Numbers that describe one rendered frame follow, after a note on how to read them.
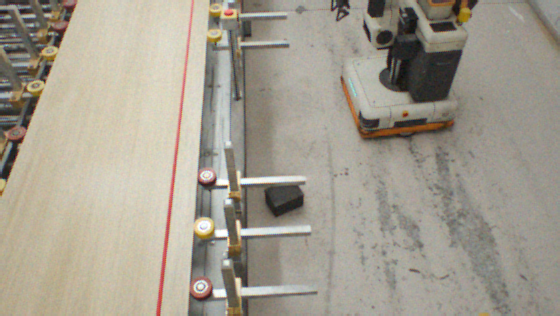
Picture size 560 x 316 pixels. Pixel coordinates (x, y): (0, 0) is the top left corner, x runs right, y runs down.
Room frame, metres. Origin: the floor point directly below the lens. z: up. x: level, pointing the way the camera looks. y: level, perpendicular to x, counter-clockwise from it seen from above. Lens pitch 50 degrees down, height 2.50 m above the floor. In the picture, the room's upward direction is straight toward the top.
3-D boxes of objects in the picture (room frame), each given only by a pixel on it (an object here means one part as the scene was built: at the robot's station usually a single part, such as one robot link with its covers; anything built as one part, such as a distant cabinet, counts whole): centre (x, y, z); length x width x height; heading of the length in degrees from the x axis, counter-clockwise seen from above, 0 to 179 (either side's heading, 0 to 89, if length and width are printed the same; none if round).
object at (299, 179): (1.28, 0.13, 0.84); 0.43 x 0.03 x 0.04; 93
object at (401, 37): (2.52, -0.65, 0.68); 0.28 x 0.27 x 0.25; 9
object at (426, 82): (2.62, -0.89, 0.59); 0.55 x 0.34 x 0.83; 9
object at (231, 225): (0.98, 0.20, 0.87); 0.04 x 0.04 x 0.48; 3
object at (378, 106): (2.61, -0.80, 0.16); 0.67 x 0.64 x 0.25; 99
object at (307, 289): (0.78, 0.10, 0.83); 0.43 x 0.03 x 0.04; 93
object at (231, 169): (1.23, 0.21, 0.90); 0.04 x 0.04 x 0.48; 3
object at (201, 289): (0.77, 0.30, 0.85); 0.08 x 0.08 x 0.11
